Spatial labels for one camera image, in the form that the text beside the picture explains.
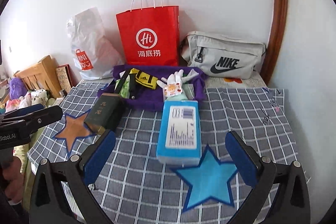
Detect green tissue packet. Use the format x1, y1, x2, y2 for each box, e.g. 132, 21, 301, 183
119, 79, 130, 99

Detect yellow black pouch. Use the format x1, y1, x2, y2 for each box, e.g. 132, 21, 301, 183
130, 68, 158, 90

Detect white cotton gloves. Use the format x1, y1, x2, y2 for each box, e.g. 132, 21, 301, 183
157, 69, 199, 101

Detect light green cloth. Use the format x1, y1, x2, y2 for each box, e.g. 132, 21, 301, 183
165, 84, 195, 101

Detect left hand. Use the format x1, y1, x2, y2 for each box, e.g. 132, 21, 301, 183
2, 156, 24, 205

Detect grey checked bedsheet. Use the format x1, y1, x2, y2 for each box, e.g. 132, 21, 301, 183
28, 83, 310, 223

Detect brown star mat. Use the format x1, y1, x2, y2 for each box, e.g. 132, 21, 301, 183
52, 109, 96, 157

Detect purple plush toy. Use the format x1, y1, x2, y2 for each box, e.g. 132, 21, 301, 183
9, 77, 27, 100

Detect blue star mat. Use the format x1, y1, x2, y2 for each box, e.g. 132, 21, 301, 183
171, 145, 238, 212

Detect dark green tea box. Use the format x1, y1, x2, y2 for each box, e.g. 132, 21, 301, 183
84, 93, 125, 135

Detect wooden headboard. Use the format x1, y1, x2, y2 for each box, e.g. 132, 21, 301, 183
14, 55, 61, 98

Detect brown patterned book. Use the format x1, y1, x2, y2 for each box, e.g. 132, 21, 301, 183
55, 64, 73, 93

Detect blue tissue pack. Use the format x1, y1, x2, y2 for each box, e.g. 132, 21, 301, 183
156, 101, 202, 166

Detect purple towel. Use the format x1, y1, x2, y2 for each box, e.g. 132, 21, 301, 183
97, 64, 210, 111

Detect white Miniso plastic bag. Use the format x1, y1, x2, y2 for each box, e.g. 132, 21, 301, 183
67, 7, 124, 80

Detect grey Nike waist bag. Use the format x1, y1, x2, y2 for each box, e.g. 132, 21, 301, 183
181, 31, 266, 79

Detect red paper shopping bag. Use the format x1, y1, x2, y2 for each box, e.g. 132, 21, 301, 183
116, 4, 179, 67

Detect brown wooden door frame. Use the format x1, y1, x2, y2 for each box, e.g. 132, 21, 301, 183
260, 0, 288, 84

